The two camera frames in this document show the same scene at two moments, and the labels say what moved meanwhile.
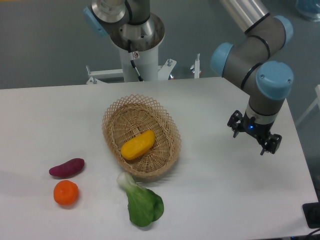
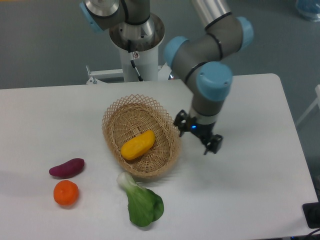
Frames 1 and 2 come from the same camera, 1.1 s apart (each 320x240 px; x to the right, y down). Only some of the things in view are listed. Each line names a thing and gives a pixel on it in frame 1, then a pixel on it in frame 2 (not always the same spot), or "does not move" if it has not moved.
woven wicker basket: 128,116 does not move
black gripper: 257,131 to 203,131
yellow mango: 138,144 does not move
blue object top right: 309,9 does not move
